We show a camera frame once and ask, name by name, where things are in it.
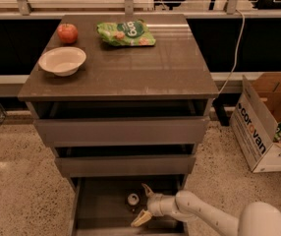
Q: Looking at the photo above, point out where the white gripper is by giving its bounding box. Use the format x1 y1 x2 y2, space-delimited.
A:
131 183 163 227

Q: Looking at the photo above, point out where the orange soda can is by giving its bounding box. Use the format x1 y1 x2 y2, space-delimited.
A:
125 191 141 213

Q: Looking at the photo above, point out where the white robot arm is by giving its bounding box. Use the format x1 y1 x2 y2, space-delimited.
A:
131 184 281 236

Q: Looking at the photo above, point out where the bottom drawer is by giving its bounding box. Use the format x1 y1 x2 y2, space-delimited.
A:
68 175 189 236

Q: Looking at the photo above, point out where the drawer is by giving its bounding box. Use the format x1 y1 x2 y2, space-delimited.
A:
68 175 189 236
33 99 210 148
55 145 196 178

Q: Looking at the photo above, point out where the middle drawer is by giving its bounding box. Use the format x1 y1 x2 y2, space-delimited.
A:
55 145 196 178

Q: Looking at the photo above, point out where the top drawer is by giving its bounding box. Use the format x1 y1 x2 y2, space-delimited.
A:
33 99 210 148

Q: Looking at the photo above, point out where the grey drawer cabinet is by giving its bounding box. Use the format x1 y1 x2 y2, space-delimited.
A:
17 14 219 236

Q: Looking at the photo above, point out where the cardboard box with lettering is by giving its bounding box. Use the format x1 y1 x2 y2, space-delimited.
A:
230 72 281 173

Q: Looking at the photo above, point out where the white bowl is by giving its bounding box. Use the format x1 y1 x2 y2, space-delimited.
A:
38 47 86 77

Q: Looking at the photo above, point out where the green chip bag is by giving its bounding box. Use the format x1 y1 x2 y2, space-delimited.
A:
96 20 156 46

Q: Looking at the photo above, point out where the red apple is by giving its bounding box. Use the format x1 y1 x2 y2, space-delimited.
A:
57 24 78 44

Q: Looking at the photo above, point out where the white cable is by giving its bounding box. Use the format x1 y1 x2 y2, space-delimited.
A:
217 10 246 95

